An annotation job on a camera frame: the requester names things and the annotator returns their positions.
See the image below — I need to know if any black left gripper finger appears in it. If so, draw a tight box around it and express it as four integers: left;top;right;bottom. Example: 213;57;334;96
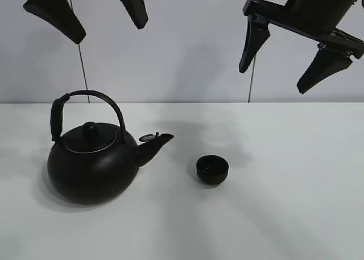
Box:
120;0;148;29

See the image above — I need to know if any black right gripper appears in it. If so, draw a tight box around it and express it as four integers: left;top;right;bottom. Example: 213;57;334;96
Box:
239;0;363;94

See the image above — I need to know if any black cast iron teapot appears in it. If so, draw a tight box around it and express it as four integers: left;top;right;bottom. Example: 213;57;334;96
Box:
47;90;174;205

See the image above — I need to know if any small black teacup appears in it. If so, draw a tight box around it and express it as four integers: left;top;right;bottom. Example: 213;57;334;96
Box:
196;155;229;185

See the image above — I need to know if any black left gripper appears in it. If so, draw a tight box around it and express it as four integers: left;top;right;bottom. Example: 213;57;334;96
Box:
23;0;86;44

